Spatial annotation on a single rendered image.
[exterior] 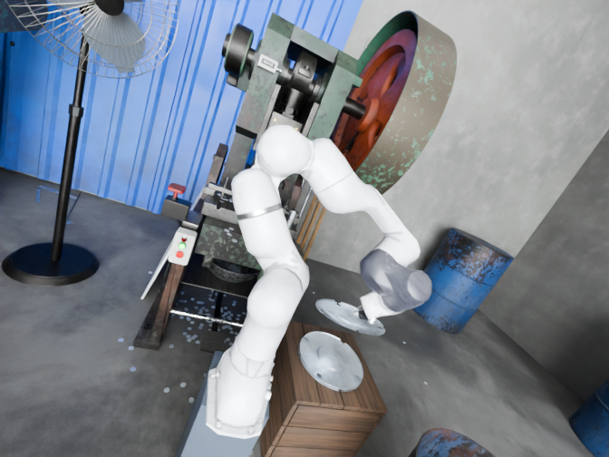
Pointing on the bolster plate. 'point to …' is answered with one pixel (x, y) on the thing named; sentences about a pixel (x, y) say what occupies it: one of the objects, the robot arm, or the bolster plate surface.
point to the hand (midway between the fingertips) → (361, 311)
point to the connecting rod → (293, 102)
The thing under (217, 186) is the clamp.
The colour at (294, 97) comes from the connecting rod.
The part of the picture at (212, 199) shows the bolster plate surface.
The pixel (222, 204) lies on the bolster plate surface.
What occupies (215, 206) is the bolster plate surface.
